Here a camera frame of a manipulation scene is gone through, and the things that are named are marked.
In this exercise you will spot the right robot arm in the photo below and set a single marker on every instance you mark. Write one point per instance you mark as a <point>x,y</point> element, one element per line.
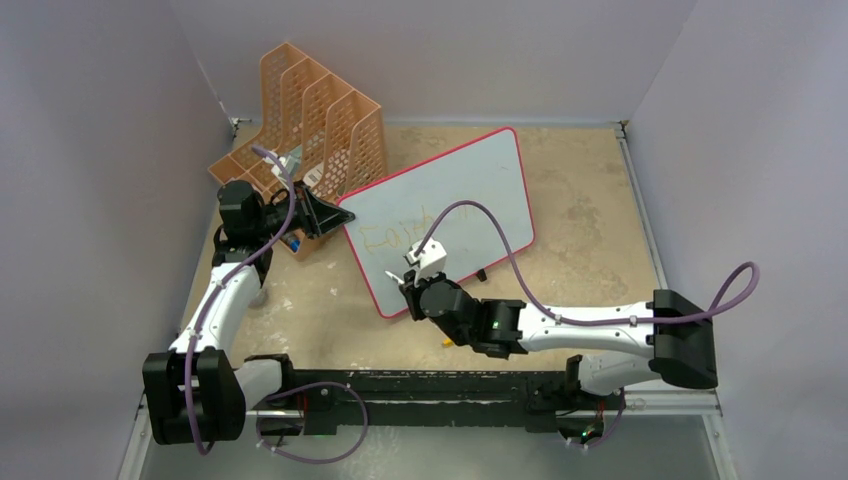
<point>667,338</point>

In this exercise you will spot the orange plastic file organizer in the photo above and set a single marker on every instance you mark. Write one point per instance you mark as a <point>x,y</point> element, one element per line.
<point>311,114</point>

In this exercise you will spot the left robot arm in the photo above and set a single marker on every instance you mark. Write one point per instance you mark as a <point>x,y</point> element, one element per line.
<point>193,393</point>

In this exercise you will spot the clear plastic jar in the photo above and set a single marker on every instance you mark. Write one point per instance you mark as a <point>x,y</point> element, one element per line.
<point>291,240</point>

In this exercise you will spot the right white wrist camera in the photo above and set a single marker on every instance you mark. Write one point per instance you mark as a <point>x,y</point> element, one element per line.
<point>426,258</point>

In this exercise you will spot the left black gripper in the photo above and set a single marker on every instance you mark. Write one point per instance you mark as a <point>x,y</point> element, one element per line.
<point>316,216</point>

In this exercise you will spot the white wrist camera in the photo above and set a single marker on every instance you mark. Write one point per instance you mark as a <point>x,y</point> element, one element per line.
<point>426,258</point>
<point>290,162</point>

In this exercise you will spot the white marker pen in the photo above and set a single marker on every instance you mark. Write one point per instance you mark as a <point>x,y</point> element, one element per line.
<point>394,277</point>

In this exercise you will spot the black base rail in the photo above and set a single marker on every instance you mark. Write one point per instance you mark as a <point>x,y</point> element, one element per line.
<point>536,401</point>

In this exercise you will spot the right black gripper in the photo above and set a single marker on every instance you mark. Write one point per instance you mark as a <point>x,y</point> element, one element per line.
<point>412,291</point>

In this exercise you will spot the pink framed whiteboard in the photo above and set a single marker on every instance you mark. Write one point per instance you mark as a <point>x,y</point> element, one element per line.
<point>484,178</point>

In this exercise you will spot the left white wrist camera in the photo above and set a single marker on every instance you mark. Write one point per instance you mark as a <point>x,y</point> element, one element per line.
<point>290,162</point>

